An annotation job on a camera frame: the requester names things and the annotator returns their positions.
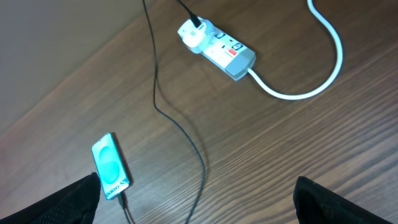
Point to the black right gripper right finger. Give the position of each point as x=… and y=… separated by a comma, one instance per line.
x=316, y=204

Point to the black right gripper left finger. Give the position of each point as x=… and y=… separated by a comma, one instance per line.
x=74, y=204

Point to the blue screen Galaxy smartphone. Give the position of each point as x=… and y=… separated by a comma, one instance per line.
x=111, y=170

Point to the white charger plug adapter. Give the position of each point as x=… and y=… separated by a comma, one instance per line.
x=197, y=39

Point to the white power strip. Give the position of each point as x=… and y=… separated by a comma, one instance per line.
x=230, y=55

